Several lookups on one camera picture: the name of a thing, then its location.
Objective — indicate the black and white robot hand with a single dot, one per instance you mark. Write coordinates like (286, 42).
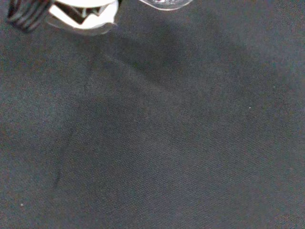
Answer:
(78, 12)

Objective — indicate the black bench cloth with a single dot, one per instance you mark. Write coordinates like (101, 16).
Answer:
(152, 133)

